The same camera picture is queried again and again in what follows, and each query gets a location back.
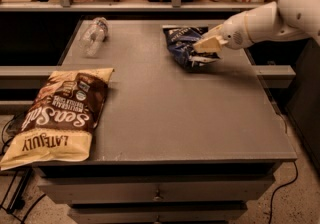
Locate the upper grey drawer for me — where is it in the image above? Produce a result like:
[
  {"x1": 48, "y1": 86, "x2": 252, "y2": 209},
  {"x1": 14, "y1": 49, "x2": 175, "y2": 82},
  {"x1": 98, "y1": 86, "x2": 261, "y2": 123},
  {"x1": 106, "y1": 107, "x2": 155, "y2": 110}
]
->
[{"x1": 38, "y1": 175, "x2": 274, "y2": 205}]

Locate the grey metal shelf rail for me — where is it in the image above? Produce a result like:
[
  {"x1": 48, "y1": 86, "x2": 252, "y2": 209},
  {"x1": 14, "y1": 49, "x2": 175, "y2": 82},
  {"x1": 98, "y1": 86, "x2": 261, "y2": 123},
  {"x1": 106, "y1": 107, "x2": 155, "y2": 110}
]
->
[{"x1": 0, "y1": 0, "x2": 262, "y2": 13}]

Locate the grey drawer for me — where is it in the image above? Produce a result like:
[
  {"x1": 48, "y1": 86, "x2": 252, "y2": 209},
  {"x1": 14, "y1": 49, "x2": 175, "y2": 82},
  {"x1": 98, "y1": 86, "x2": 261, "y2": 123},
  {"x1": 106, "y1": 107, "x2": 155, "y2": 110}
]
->
[
  {"x1": 38, "y1": 175, "x2": 274, "y2": 205},
  {"x1": 68, "y1": 204, "x2": 247, "y2": 224}
]

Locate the clear plastic water bottle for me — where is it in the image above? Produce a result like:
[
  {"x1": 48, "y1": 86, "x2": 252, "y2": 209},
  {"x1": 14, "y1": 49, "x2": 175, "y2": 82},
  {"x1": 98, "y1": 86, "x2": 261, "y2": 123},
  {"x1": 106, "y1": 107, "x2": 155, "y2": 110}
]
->
[{"x1": 79, "y1": 17, "x2": 108, "y2": 58}]

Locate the black cable right floor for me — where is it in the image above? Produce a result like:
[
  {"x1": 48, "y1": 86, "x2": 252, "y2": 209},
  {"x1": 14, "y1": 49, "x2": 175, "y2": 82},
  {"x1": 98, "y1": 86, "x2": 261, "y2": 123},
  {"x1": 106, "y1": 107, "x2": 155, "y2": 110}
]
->
[{"x1": 267, "y1": 161, "x2": 299, "y2": 224}]

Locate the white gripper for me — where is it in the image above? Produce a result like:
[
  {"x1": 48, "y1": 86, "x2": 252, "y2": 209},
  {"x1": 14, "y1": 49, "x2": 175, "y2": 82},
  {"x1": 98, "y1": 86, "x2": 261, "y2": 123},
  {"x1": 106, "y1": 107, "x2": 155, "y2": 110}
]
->
[{"x1": 193, "y1": 12, "x2": 253, "y2": 53}]

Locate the lower grey drawer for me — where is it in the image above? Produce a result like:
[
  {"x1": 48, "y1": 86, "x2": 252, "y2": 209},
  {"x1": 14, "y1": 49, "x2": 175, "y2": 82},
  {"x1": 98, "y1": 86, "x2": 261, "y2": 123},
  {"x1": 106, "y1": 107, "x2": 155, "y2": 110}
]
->
[{"x1": 68, "y1": 204, "x2": 247, "y2": 224}]

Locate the black cables left floor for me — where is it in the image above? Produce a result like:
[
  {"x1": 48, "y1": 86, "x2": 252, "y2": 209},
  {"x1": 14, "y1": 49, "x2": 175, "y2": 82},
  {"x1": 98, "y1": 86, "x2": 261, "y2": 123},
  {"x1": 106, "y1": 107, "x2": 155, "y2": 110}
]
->
[{"x1": 0, "y1": 114, "x2": 46, "y2": 224}]

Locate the grey drawer cabinet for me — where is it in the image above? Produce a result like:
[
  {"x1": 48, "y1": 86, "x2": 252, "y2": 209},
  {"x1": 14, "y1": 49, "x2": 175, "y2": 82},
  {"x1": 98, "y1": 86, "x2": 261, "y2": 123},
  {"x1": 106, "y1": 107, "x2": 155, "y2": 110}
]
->
[{"x1": 39, "y1": 20, "x2": 296, "y2": 209}]

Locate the brown yellow tortilla chip bag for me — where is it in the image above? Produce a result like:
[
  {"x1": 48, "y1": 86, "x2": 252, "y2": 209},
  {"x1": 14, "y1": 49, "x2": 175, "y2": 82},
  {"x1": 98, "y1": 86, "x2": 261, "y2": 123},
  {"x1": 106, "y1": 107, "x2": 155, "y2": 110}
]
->
[{"x1": 0, "y1": 68, "x2": 113, "y2": 170}]

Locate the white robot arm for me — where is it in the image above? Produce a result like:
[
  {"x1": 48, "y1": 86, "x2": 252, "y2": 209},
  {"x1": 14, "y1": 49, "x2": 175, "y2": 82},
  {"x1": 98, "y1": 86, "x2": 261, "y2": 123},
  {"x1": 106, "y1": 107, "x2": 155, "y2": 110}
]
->
[{"x1": 193, "y1": 0, "x2": 320, "y2": 53}]

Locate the blue chip bag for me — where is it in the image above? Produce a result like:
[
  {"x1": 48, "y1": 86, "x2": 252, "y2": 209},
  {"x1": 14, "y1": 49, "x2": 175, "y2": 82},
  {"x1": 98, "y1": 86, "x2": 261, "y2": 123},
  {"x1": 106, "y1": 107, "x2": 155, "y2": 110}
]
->
[{"x1": 162, "y1": 25, "x2": 220, "y2": 69}]

